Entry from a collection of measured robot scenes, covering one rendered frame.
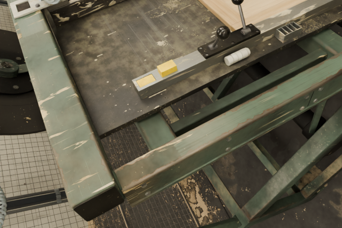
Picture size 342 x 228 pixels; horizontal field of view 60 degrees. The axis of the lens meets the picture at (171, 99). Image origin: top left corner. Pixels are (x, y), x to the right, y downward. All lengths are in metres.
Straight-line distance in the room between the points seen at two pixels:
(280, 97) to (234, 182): 2.09
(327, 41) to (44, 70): 0.88
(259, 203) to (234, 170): 1.13
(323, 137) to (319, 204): 1.04
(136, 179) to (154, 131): 0.20
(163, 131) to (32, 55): 0.45
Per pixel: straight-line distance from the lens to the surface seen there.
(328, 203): 2.42
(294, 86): 0.84
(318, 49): 1.11
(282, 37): 1.01
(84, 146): 0.71
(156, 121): 0.86
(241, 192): 2.81
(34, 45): 1.02
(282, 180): 1.60
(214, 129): 0.73
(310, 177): 2.42
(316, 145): 1.49
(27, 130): 1.37
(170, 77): 0.86
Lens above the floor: 2.13
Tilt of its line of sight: 39 degrees down
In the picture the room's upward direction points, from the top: 90 degrees counter-clockwise
